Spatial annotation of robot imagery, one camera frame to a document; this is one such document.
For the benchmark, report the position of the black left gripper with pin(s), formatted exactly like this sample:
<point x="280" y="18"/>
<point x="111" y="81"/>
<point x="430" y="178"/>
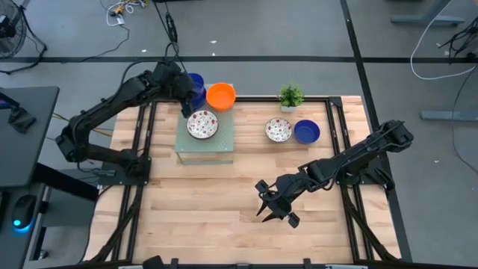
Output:
<point x="173" y="82"/>

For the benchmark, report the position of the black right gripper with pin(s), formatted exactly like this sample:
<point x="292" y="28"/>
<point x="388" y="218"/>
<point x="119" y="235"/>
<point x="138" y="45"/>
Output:
<point x="284" y="190"/>

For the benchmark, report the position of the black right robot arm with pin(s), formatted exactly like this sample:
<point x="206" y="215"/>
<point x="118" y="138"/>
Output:
<point x="354" y="155"/>

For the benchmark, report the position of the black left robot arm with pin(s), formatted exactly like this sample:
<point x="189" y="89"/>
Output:
<point x="101" y="108"/>

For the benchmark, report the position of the artificial plant in white pot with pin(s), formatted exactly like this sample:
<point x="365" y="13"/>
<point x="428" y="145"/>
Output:
<point x="290" y="98"/>

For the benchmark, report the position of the black desk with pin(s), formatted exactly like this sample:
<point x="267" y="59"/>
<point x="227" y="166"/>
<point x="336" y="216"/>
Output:
<point x="26" y="157"/>

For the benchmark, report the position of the black floor fan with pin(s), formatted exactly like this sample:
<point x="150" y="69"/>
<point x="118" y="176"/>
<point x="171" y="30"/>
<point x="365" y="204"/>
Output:
<point x="5" y="30"/>

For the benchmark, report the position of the black computer mouse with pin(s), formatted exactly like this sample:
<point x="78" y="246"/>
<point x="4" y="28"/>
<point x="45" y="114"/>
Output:
<point x="22" y="209"/>

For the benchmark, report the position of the grey desk foot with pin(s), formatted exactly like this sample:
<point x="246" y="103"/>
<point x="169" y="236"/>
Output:
<point x="411" y="19"/>
<point x="448" y="115"/>

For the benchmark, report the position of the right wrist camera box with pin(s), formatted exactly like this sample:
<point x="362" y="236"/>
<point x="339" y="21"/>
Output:
<point x="294" y="220"/>

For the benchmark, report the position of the black aluminium table frame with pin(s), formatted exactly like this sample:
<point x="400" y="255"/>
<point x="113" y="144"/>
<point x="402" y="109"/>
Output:
<point x="261" y="99"/>

